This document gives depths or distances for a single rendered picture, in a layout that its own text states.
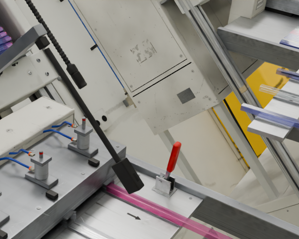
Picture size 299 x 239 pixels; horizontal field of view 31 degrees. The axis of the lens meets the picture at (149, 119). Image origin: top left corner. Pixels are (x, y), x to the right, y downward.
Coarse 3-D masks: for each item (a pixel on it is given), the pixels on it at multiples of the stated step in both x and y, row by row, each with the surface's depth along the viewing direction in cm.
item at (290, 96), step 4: (260, 88) 114; (264, 88) 113; (268, 88) 113; (272, 88) 113; (276, 88) 113; (268, 92) 113; (272, 92) 113; (276, 92) 112; (280, 92) 112; (284, 92) 112; (288, 92) 112; (280, 96) 112; (284, 96) 112; (288, 96) 111; (292, 96) 111; (296, 96) 111; (292, 100) 111; (296, 100) 111
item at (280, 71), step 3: (279, 69) 122; (282, 69) 123; (276, 72) 123; (279, 72) 122; (282, 72) 122; (285, 72) 121; (288, 72) 121; (291, 72) 121; (294, 72) 122; (282, 75) 122; (285, 75) 122; (288, 75) 121; (291, 75) 121; (294, 75) 121; (297, 75) 120; (294, 78) 121; (297, 78) 121
